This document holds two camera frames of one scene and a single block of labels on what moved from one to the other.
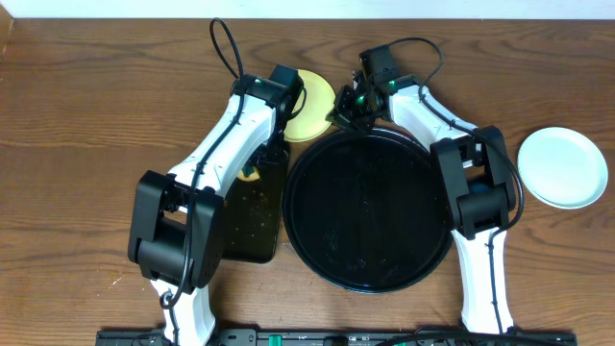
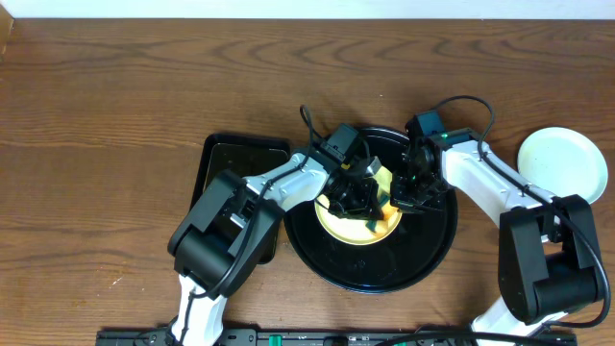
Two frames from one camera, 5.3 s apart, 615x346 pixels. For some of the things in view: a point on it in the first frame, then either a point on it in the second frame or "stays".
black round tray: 366,210 stays
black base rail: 346,337 stays
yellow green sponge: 249,173 to 388,210
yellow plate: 310,122 to 361,232
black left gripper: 262,160 to 358,203
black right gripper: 343,111 to 406,197
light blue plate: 562,164 stays
